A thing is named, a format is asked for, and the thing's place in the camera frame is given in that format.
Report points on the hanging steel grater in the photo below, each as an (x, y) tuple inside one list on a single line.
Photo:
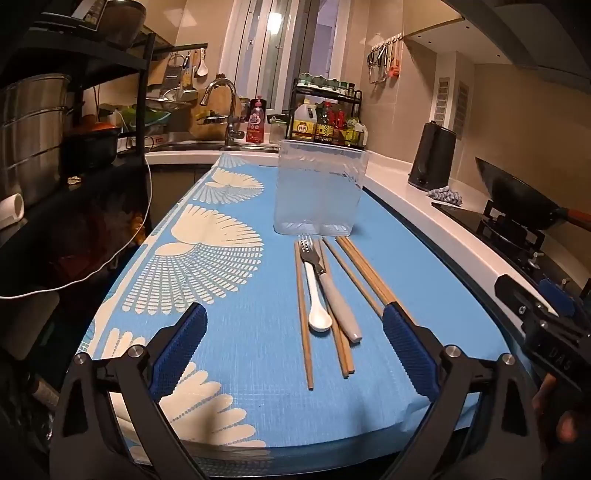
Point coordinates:
[(171, 74)]

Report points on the clear plastic utensil holder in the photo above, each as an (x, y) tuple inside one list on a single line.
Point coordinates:
[(318, 189)]

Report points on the black electric kettle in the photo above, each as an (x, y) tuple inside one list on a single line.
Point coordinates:
[(434, 157)]

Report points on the wooden cutting board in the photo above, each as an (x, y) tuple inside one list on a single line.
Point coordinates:
[(217, 99)]

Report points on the wooden chopstick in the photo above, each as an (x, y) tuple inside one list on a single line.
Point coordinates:
[(351, 274), (376, 273), (341, 360), (349, 357), (303, 323), (364, 273)]

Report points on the black cooking pot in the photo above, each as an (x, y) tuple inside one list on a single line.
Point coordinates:
[(90, 147)]

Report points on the white plastic pipe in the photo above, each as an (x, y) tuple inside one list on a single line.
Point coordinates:
[(10, 210)]

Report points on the steel kitchen faucet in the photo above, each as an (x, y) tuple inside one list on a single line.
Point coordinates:
[(231, 115)]

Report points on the white hanging ladle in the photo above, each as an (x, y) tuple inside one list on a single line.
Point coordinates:
[(202, 67)]

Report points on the dark bowl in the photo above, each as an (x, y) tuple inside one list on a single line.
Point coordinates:
[(124, 23)]

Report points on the white ceramic spoon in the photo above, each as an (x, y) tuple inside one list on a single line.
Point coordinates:
[(319, 318)]

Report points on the black wok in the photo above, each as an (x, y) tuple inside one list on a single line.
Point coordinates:
[(512, 194)]

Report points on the checkered dish cloth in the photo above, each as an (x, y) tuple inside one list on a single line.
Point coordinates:
[(445, 196)]

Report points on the row of spice jars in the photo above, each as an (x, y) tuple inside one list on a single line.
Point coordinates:
[(323, 82)]

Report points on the black gas stove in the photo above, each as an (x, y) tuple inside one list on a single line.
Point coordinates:
[(508, 235)]

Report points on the green plastic basin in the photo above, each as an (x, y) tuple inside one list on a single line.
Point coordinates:
[(147, 122)]

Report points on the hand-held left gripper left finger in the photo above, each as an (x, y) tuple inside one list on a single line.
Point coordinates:
[(181, 348)]

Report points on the white wall vent grille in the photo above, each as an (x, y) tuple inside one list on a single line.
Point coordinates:
[(461, 108), (442, 101)]

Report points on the large cooking oil bottle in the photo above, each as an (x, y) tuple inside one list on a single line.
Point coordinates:
[(304, 124)]

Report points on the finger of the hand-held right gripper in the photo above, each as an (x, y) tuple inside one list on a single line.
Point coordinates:
[(517, 295), (558, 297)]

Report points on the small green lidded jar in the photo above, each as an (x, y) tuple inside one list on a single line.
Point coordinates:
[(277, 131)]

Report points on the orange hanging kitchen tool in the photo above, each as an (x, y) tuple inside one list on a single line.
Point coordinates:
[(394, 62)]

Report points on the large steel stock pot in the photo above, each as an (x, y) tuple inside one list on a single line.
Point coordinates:
[(27, 138)]

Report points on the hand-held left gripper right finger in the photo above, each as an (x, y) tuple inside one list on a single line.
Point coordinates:
[(408, 346)]

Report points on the dark soy sauce bottle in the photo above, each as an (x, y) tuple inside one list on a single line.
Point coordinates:
[(325, 127)]

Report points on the red detergent pouch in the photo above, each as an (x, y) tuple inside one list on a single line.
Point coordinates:
[(256, 122)]

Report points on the steel colander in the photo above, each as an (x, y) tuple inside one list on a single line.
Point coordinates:
[(175, 101)]

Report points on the black spice rack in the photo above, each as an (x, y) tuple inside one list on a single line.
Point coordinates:
[(359, 97)]

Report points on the kitchen window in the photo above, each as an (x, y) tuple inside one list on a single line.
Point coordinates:
[(286, 50)]

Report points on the blue white patterned tablecloth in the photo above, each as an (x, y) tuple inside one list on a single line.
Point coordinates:
[(240, 332)]

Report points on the black metal shelf rack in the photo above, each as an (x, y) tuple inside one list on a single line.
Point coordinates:
[(92, 60)]

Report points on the person's right hand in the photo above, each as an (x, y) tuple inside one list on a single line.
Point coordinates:
[(551, 406)]

